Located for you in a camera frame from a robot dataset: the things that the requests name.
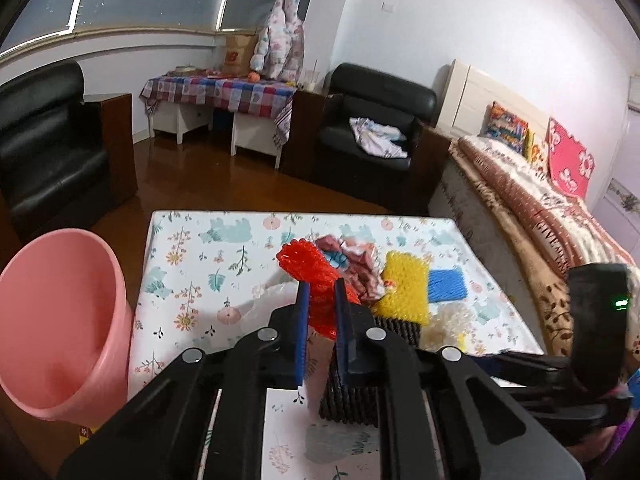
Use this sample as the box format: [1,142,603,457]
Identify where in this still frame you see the yellow patterned pillow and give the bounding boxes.
[524,129,549,179]

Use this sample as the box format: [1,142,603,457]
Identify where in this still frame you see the left black leather armchair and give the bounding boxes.
[1,60,138,243]

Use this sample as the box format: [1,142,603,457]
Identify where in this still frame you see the crumpled red paper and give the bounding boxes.
[314,235,385,306]

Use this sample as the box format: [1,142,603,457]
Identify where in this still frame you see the plaid tablecloth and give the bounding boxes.
[140,75,296,148]

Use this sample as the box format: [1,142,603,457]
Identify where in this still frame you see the red foam net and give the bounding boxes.
[277,240,359,340]

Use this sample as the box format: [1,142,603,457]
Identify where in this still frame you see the hanging floral jacket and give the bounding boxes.
[250,0,305,84]

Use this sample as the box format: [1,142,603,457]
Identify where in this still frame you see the yellow box under table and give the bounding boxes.
[79,426,94,444]

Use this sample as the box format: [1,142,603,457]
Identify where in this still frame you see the pink plastic trash bucket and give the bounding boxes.
[1,229,132,428]

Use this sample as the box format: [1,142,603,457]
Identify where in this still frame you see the white headboard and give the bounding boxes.
[436,60,549,138]

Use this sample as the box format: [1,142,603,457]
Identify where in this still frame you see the orange fruit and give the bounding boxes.
[247,72,260,84]

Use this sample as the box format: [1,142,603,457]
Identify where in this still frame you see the right black leather armchair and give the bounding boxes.
[277,63,450,216]

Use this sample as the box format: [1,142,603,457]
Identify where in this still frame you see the cloth on armchair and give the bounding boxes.
[349,117,408,159]

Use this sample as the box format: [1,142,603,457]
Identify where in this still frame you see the plastic cup with straw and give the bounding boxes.
[303,61,319,92]

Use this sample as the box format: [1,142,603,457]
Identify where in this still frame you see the white plastic bag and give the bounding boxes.
[238,282,298,335]

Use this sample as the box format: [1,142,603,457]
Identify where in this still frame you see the floral tablecloth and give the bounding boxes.
[128,210,542,479]

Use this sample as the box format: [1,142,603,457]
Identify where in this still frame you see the red floral pillow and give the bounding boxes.
[547,118,596,200]

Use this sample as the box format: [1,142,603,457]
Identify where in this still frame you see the colourful patterned pillow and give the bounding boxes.
[483,101,528,155]

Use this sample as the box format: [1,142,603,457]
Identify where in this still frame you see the black leather armchair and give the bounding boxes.
[1,60,138,243]
[277,63,450,216]

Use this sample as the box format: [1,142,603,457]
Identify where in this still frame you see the blue foam net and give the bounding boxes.
[427,269,468,302]

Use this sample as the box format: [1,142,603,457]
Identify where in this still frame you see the yellow foam net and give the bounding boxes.
[371,250,430,326]

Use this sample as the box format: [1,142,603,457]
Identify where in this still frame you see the brown paper bag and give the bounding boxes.
[221,34,257,77]

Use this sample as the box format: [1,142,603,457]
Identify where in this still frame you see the white desk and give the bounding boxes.
[148,101,282,169]

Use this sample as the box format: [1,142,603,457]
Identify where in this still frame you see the bed with brown blanket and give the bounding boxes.
[430,136,639,368]

